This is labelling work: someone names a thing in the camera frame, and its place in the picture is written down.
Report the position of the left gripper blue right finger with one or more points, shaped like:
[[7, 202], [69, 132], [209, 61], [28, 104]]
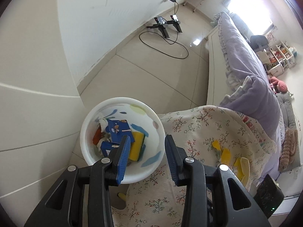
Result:
[[176, 159]]

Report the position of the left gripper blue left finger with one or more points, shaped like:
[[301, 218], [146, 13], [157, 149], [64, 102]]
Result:
[[119, 159]]

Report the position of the yellow green sponge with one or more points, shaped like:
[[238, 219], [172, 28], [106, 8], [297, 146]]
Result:
[[136, 146]]

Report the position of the dark blue snack box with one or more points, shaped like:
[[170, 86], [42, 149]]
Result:
[[116, 129]]

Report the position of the grey-white tissue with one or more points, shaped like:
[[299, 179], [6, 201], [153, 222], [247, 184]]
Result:
[[103, 124]]

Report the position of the crushed yellow paper cup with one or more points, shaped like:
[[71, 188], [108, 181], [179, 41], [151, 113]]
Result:
[[241, 169]]

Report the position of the yellow snack wrapper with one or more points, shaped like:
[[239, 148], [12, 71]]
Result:
[[223, 154]]

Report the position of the white patterned trash bin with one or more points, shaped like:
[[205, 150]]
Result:
[[141, 118]]

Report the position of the beige knitted pillow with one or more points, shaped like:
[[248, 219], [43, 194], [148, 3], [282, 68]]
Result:
[[289, 149]]

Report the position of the grey cushion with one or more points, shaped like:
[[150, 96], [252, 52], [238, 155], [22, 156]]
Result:
[[285, 103]]

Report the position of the pink plush toy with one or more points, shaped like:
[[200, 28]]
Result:
[[279, 85]]

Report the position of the lavender duvet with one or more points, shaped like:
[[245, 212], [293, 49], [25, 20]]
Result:
[[254, 96]]

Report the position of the black gripper stand far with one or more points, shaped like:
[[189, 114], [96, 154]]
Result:
[[175, 22]]

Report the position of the black gripper stand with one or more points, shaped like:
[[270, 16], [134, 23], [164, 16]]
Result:
[[175, 22], [161, 25]]

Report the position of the black gripper stand near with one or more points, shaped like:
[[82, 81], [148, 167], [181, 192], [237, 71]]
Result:
[[161, 25]]

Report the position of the dark blue desk chair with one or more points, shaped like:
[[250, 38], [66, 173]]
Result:
[[259, 43]]

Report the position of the white bookshelf with items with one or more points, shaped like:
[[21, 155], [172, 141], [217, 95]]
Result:
[[281, 57]]

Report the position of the white bed frame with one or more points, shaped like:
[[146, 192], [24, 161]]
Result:
[[217, 86]]

